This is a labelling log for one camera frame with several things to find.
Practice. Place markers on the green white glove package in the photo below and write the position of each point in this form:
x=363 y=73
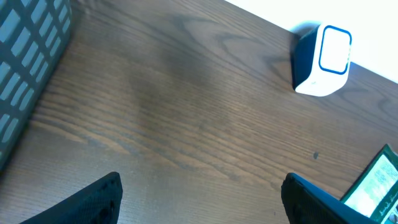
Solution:
x=374 y=193

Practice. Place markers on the white barcode scanner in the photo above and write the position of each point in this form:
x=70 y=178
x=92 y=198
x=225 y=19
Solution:
x=321 y=60

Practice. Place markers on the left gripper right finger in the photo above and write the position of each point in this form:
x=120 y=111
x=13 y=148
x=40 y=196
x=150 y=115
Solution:
x=305 y=203

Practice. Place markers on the grey plastic mesh basket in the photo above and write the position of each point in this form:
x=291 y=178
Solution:
x=34 y=34

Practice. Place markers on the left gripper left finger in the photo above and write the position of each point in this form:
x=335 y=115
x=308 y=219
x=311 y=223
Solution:
x=97 y=203

